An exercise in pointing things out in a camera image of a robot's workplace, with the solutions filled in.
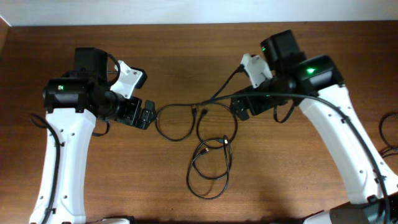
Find black USB cable removed one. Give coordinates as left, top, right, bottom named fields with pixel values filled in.
left=378, top=111, right=397, bottom=158

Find black USB cable loop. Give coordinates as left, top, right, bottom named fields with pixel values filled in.
left=154, top=102, right=239, bottom=149

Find black USB cable loops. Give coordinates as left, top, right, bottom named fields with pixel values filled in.
left=186, top=135, right=234, bottom=201

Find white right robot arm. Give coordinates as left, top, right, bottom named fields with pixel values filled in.
left=230, top=30, right=397, bottom=223

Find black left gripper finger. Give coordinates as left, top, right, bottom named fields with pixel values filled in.
left=143, top=100, right=155, bottom=116
left=136, top=115, right=155, bottom=129

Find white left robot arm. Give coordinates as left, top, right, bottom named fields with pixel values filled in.
left=29, top=78, right=156, bottom=223

